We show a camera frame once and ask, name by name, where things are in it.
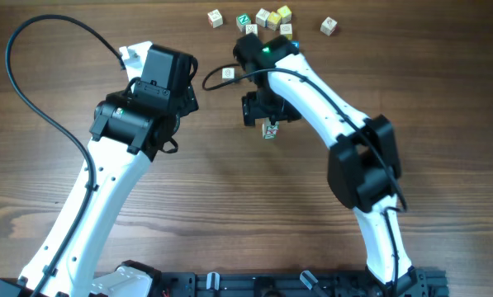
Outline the white M picture block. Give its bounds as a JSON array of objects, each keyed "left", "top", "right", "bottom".
[{"left": 245, "top": 24, "right": 258, "bottom": 35}]

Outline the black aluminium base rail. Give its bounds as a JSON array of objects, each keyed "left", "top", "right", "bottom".
[{"left": 80, "top": 270, "right": 449, "bottom": 297}]

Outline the yellow block top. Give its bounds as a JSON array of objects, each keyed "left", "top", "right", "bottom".
[{"left": 277, "top": 5, "right": 292, "bottom": 24}]

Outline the green V letter block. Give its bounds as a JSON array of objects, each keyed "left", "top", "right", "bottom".
[{"left": 263, "top": 118, "right": 279, "bottom": 131}]

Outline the white blue picture block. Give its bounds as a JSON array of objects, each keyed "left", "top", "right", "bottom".
[{"left": 255, "top": 8, "right": 270, "bottom": 27}]

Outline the yellow block left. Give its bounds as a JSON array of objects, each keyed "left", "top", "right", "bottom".
[{"left": 267, "top": 12, "right": 282, "bottom": 31}]

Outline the blue P letter block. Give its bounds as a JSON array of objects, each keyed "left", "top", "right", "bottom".
[{"left": 291, "top": 40, "right": 300, "bottom": 49}]

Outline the green N letter block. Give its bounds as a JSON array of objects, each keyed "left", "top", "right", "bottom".
[{"left": 235, "top": 13, "right": 251, "bottom": 33}]

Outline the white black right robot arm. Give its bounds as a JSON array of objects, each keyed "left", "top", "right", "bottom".
[{"left": 233, "top": 34, "right": 413, "bottom": 296}]

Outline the green Z white block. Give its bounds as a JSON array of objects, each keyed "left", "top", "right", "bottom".
[{"left": 221, "top": 67, "right": 235, "bottom": 81}]

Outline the yellow white picture block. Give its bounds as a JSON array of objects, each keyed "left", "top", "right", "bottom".
[{"left": 279, "top": 23, "right": 293, "bottom": 40}]

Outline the red picture block far left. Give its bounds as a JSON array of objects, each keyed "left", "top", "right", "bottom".
[{"left": 207, "top": 9, "right": 224, "bottom": 28}]

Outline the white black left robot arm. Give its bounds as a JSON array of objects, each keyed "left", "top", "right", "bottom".
[{"left": 0, "top": 41, "right": 198, "bottom": 296}]

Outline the red K picture block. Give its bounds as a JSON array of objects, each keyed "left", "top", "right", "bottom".
[{"left": 320, "top": 16, "right": 338, "bottom": 36}]

